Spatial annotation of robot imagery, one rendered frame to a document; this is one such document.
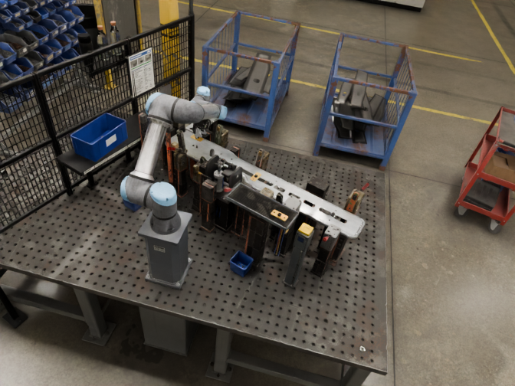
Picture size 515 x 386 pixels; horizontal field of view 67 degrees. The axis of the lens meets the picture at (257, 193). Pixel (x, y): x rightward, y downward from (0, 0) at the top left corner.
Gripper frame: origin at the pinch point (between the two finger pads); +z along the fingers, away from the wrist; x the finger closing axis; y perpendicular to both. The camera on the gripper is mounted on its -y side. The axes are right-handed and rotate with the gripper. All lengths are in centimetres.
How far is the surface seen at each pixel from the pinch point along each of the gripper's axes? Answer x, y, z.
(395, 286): 62, 162, 99
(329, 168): 76, 73, 35
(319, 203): 4, 90, 3
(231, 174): -22.8, 41.9, -8.7
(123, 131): -27.8, -36.8, 1.7
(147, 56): 16, -57, -26
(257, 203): -34, 66, -11
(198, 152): -3.5, 4.2, 9.2
